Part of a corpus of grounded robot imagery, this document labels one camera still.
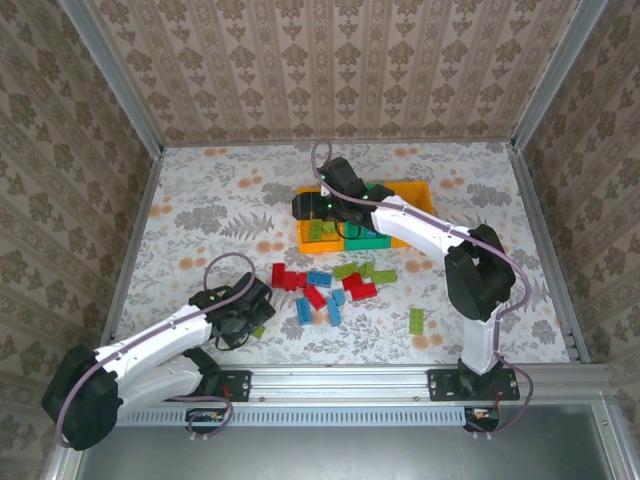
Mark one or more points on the green plastic bin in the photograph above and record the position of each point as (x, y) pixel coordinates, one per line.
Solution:
(360, 244)

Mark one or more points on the grey metal sheet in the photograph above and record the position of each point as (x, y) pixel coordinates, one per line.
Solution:
(350, 455)

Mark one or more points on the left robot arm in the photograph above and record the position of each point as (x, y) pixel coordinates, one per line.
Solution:
(150, 360)

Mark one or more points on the aluminium rear rail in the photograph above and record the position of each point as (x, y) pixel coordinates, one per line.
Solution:
(250, 143)

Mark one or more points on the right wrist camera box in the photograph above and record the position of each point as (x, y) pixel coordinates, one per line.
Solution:
(324, 191)

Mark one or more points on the aluminium corner post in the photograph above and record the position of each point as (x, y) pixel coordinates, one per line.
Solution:
(112, 75)
(558, 75)

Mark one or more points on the orange plastic bin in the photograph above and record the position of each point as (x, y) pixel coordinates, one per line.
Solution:
(417, 192)
(320, 247)

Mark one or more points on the aluminium side rail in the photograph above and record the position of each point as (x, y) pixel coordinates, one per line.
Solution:
(536, 210)
(137, 225)

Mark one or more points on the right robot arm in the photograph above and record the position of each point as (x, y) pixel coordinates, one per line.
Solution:
(480, 270)

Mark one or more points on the floral patterned table cover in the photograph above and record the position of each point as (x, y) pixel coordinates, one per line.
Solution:
(225, 175)

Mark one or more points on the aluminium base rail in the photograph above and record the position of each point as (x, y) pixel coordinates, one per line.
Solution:
(340, 382)

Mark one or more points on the small blue lego brick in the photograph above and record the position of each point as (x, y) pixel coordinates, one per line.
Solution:
(338, 297)

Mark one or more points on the red lego brick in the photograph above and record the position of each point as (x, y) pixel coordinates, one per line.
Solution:
(295, 280)
(352, 281)
(364, 292)
(278, 275)
(314, 296)

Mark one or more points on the small green lego brick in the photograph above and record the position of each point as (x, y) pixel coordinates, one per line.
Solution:
(328, 228)
(366, 269)

